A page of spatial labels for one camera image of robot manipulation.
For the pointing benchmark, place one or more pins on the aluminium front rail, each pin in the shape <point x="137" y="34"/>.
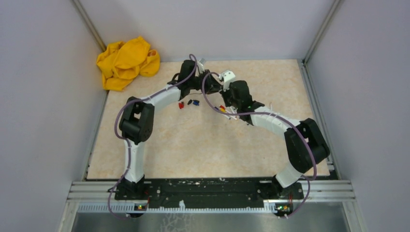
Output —
<point x="98" y="197"/>

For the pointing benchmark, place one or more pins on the yellow cap marker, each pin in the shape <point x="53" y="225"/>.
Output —
<point x="228" y="114"/>

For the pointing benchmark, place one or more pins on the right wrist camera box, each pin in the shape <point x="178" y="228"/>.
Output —
<point x="226" y="77"/>

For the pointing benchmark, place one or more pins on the blue cap marker far left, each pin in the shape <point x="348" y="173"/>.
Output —
<point x="222" y="113"/>

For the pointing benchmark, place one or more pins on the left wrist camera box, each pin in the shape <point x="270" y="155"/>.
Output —
<point x="201" y="66"/>

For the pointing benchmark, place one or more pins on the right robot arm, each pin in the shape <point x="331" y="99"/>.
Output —
<point x="305" y="144"/>

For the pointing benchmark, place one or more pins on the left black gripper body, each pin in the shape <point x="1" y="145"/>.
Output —
<point x="195" y="82"/>

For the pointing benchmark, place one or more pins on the yellow crumpled cloth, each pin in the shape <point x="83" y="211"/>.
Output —
<point x="122" y="62"/>

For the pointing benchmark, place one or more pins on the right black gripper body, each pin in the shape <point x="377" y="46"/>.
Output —
<point x="228" y="100"/>

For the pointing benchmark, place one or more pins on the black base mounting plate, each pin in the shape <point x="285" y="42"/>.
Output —
<point x="210" y="193"/>

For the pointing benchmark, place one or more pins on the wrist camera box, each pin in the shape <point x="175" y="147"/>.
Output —
<point x="201" y="66"/>
<point x="226" y="77"/>

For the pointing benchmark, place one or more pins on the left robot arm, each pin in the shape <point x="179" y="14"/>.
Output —
<point x="136" y="122"/>

